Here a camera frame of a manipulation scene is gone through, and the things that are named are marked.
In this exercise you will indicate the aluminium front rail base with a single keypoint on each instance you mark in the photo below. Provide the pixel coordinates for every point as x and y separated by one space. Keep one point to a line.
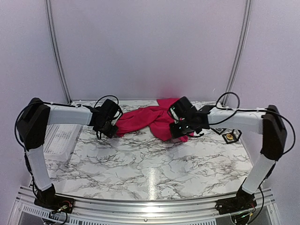
197 211

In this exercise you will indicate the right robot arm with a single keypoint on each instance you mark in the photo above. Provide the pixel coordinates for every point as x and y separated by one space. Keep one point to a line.
264 122

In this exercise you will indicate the gold brooch in case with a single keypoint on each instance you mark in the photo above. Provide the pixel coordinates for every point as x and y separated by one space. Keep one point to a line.
229 136

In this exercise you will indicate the left aluminium frame post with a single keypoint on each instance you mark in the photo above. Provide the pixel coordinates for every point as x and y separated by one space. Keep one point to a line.
55 49

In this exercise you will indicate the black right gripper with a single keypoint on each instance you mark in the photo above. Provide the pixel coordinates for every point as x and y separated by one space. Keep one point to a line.
176 133

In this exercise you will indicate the magenta t-shirt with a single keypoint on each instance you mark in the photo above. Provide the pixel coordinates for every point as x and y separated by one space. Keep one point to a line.
154 117

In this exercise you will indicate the aluminium frame post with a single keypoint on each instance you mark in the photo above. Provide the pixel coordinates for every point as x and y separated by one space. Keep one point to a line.
55 49
241 45

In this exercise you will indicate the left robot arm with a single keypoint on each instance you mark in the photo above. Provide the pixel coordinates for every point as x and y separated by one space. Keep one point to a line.
30 131

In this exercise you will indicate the white plastic perforated basket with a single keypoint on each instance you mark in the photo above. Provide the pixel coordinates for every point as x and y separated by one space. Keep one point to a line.
60 141

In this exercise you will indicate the black hexagonal brooch display case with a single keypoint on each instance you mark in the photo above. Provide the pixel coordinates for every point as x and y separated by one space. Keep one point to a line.
223 131

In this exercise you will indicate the right aluminium frame post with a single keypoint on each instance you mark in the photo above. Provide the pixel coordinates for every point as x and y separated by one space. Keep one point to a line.
241 45

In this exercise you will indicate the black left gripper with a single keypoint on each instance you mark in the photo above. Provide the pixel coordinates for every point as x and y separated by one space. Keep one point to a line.
110 134

